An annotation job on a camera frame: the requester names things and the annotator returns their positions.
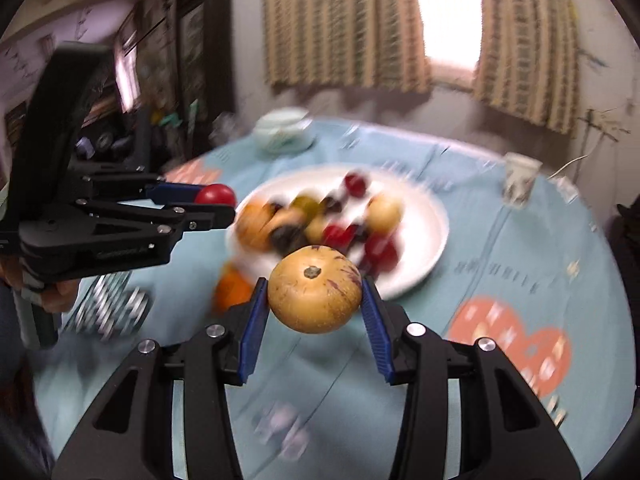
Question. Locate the clear plastic bag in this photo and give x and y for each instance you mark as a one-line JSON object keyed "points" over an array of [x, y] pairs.
{"points": [[223, 127]]}

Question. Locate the orange tomato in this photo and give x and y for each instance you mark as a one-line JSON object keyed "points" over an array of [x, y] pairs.
{"points": [[252, 226]]}

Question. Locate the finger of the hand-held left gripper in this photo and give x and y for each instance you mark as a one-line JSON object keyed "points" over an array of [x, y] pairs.
{"points": [[170, 192], [210, 217]]}

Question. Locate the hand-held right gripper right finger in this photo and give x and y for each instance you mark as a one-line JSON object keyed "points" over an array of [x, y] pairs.
{"points": [[377, 330]]}

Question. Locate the dark red tomato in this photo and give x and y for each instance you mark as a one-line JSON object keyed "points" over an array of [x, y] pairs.
{"points": [[382, 252], [335, 234]]}

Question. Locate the printed paper cup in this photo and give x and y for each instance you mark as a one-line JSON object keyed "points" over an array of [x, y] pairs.
{"points": [[520, 180]]}

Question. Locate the white oval plate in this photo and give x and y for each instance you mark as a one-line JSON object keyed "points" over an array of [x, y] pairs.
{"points": [[425, 230]]}

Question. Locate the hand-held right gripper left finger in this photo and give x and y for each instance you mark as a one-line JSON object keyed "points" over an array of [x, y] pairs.
{"points": [[252, 330]]}

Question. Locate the blue printed tablecloth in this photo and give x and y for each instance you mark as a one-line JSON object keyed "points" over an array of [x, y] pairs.
{"points": [[475, 240]]}

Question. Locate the checked beige curtain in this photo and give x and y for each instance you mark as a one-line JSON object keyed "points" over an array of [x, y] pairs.
{"points": [[345, 20], [530, 35]]}

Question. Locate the person's left hand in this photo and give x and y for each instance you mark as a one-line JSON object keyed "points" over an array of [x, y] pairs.
{"points": [[62, 295]]}

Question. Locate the large striped pepino melon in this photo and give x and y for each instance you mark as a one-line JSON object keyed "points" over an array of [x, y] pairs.
{"points": [[315, 290]]}

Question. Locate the pale green ceramic lidded jar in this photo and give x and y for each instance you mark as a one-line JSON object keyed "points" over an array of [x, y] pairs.
{"points": [[282, 130]]}

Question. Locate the tan apricot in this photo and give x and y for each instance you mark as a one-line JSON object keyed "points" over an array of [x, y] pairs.
{"points": [[286, 220]]}

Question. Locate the bright window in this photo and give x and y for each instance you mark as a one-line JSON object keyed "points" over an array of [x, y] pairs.
{"points": [[447, 5]]}

